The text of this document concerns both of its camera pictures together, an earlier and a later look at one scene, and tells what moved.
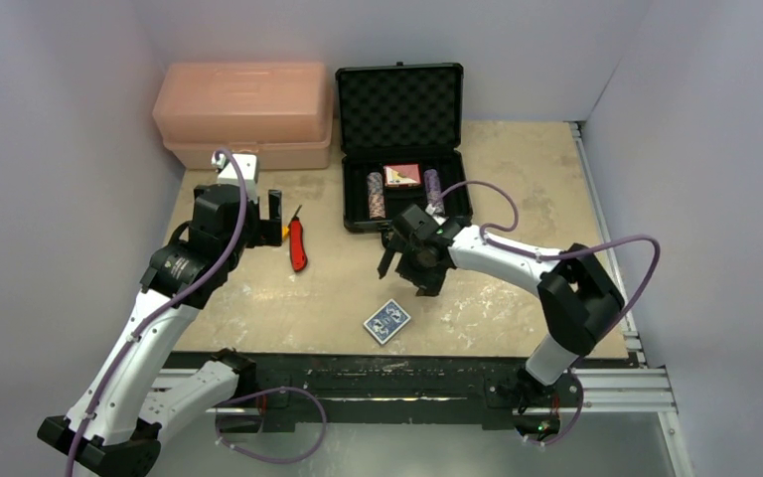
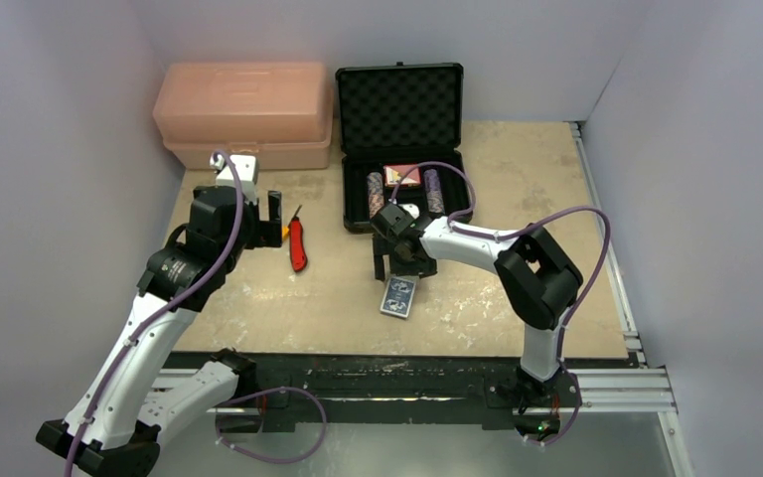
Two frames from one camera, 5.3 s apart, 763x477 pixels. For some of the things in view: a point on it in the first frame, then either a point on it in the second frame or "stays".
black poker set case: [399, 135] stays
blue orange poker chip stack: [375, 188] stays
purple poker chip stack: [433, 189] stays
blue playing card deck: [386, 321] → [397, 295]
